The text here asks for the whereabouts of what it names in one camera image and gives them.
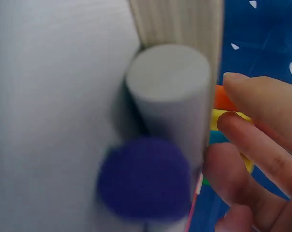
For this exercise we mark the green plastic piece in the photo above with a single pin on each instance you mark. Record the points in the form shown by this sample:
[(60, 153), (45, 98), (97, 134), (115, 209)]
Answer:
[(206, 181)]

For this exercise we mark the teal plastic piece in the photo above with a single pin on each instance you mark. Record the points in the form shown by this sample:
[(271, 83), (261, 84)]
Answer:
[(217, 137)]

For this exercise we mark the yellow plastic piece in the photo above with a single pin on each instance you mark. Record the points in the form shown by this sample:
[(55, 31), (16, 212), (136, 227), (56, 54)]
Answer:
[(217, 116)]

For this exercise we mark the person's right hand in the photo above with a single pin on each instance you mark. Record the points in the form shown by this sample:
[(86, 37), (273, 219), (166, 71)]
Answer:
[(268, 154)]

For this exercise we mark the orange plastic piece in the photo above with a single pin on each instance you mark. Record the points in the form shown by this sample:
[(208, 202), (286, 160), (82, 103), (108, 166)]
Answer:
[(221, 99)]

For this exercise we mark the purple round-topped cylinder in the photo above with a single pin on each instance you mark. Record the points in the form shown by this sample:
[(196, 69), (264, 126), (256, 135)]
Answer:
[(143, 176)]

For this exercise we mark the grey cylinder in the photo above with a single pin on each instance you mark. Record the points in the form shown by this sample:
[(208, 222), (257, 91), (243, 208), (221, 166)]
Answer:
[(170, 96)]

